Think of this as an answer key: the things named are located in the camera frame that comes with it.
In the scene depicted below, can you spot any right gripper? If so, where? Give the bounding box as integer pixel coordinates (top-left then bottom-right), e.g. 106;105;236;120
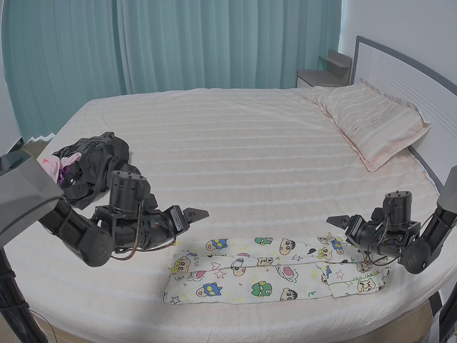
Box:
326;214;388;256

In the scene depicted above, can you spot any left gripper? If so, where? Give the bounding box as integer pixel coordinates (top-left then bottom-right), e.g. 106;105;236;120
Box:
139;206;210;249

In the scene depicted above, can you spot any white printed pyjama top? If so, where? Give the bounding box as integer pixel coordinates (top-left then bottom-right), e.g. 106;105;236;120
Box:
163;230;393;304

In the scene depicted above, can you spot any bed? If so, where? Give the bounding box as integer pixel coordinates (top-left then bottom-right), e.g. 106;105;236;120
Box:
0;35;457;343

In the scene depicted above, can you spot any pile of clothes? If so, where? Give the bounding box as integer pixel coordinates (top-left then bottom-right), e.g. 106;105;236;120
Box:
41;131;143;210

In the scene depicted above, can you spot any cream pillow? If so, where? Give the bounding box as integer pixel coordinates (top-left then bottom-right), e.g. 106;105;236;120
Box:
303;77;432;172

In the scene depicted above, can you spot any grey bedside table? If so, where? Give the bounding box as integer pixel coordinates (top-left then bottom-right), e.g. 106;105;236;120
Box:
297;49;353;88

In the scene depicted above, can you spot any blue-green curtain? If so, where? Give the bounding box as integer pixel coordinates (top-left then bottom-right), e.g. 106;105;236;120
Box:
116;0;343;94
0;0;127;142

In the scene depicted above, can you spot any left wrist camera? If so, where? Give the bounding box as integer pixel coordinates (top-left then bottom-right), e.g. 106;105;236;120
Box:
142;192;160;213

